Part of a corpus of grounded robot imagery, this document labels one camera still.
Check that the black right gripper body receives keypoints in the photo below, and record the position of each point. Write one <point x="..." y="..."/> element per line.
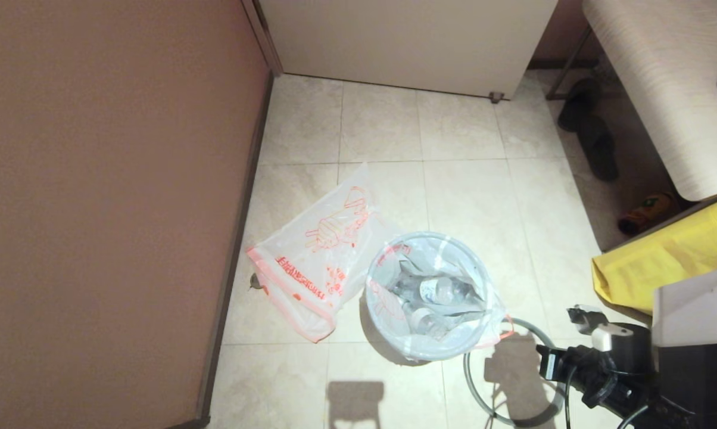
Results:
<point x="632" y="363"/>

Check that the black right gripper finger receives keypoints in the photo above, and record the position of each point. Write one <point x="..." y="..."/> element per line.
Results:
<point x="598" y="390"/>
<point x="553" y="364"/>

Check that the white red-printed trash bag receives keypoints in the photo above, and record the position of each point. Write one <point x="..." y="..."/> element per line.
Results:
<point x="311" y="256"/>
<point x="421" y="250"/>

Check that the black round trash bin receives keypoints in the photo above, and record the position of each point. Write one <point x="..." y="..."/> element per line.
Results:
<point x="377" y="342"/>

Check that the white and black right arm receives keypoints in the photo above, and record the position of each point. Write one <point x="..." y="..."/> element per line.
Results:
<point x="698" y="310"/>

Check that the yellow nonwoven bag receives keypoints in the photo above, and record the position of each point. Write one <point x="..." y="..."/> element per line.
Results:
<point x="650" y="268"/>

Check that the clear labelled plastic bottle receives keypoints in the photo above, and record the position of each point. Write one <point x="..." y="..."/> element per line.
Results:
<point x="439" y="290"/>

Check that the black slipper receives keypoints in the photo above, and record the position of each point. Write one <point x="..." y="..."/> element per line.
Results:
<point x="579" y="104"/>
<point x="599" y="152"/>

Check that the small metal door fitting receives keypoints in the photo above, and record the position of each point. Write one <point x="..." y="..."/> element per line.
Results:
<point x="496" y="97"/>

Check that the light woodgrain table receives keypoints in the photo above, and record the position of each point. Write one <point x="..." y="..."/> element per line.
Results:
<point x="662" y="89"/>

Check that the small metal floor doorstop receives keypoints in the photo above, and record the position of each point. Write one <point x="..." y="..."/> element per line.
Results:
<point x="255" y="282"/>

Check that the white door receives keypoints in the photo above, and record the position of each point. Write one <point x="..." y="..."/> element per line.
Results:
<point x="406" y="42"/>

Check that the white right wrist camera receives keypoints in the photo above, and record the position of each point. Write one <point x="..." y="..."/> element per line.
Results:
<point x="597" y="336"/>

